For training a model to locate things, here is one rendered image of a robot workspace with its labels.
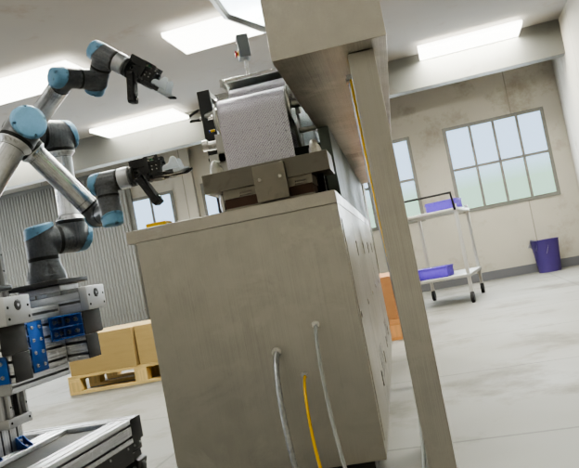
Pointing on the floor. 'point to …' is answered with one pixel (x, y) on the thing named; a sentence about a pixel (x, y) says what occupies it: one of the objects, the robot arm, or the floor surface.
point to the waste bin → (546, 254)
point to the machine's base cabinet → (294, 232)
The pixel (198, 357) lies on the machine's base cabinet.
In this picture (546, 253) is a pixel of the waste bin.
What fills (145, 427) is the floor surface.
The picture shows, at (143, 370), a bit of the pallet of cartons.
